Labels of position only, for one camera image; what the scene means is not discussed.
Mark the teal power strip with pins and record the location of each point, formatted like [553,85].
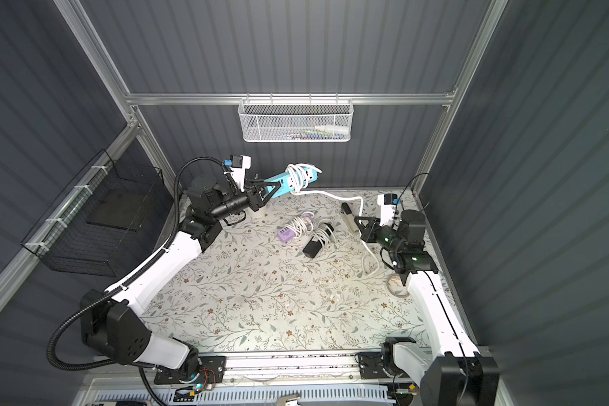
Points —
[295,178]

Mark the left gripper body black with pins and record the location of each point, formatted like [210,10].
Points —
[254,197]

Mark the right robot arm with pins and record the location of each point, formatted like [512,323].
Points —
[453,371]

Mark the black power strip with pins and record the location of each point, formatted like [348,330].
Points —
[313,247]

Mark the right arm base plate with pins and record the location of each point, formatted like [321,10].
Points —
[376,365]

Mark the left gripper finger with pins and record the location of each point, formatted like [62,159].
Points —
[265,193]
[261,183]

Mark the black wire wall basket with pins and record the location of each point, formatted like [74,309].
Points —
[108,225]

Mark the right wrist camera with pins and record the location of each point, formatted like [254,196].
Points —
[388,207]

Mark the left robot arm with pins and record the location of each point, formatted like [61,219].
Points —
[111,321]

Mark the clear tape roll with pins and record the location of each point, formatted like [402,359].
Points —
[395,287]

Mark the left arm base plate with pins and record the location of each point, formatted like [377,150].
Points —
[204,370]

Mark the white wire wall basket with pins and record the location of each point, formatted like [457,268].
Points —
[263,123]

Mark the purple power strip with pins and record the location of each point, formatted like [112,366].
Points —
[285,235]

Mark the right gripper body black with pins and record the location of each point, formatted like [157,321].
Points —
[374,231]

